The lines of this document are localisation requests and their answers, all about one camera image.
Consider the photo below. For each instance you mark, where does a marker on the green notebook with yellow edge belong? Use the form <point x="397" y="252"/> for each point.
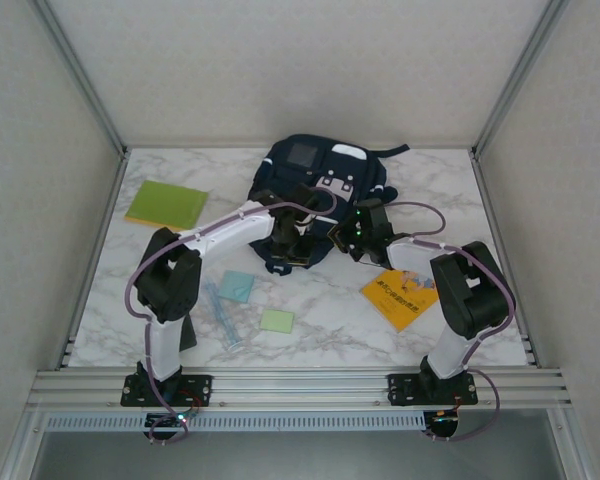
<point x="167" y="205"/>

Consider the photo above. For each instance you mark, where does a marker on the aluminium mounting rail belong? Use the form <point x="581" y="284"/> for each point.
<point x="300" y="390"/>

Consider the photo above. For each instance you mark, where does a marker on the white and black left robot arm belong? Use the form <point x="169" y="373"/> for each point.
<point x="230" y="235"/>

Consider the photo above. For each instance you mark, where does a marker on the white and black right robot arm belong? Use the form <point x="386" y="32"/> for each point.
<point x="450" y="345"/>

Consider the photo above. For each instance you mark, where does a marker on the yellow illustrated book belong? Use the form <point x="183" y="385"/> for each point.
<point x="395" y="300"/>

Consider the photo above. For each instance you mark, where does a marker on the light blue sticky note pad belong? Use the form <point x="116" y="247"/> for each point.
<point x="236" y="286"/>

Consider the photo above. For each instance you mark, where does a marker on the aluminium table side rail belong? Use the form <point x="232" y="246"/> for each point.
<point x="510" y="260"/>
<point x="92" y="260"/>

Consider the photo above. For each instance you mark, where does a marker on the navy blue backpack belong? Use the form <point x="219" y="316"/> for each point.
<point x="280" y="175"/>

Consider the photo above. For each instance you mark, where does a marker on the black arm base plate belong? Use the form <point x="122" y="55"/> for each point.
<point x="405" y="390"/>
<point x="200" y="390"/>

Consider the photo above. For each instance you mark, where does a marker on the light green sticky note pad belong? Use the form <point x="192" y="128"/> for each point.
<point x="277" y="321"/>

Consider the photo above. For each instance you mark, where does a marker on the aluminium frame post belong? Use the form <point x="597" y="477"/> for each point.
<point x="522" y="75"/>
<point x="80" y="75"/>

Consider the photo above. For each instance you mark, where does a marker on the small circuit board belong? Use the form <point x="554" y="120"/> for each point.
<point x="165" y="420"/>
<point x="442" y="418"/>

